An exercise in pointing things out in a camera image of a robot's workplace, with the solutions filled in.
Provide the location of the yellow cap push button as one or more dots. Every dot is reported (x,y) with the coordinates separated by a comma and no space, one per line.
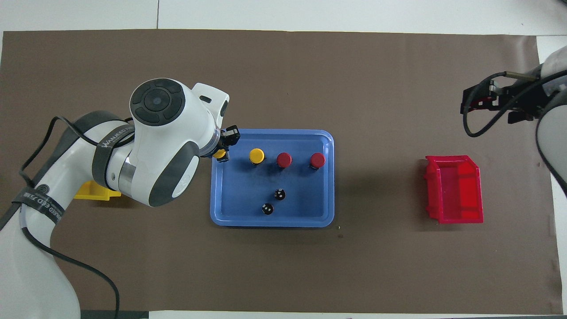
(217,154)
(257,155)

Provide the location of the blue plastic tray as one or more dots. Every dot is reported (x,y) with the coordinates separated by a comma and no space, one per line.
(305,195)

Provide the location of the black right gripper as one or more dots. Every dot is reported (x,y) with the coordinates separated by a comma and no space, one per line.
(522,97)

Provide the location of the yellow plastic bin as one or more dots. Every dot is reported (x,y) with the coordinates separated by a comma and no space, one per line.
(95,193)

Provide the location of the black push button body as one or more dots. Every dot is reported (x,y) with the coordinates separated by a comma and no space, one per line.
(267,208)
(279,194)

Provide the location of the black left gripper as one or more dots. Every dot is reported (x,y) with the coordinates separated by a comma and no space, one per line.
(230,136)

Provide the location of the brown paper table mat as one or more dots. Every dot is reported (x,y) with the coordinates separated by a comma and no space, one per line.
(376,88)

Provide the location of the red plastic bin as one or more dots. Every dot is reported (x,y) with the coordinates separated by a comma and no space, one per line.
(456,190)

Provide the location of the red cap push button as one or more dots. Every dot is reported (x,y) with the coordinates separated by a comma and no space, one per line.
(317,159)
(284,159)

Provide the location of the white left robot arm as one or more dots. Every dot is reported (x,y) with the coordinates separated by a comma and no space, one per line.
(168,133)

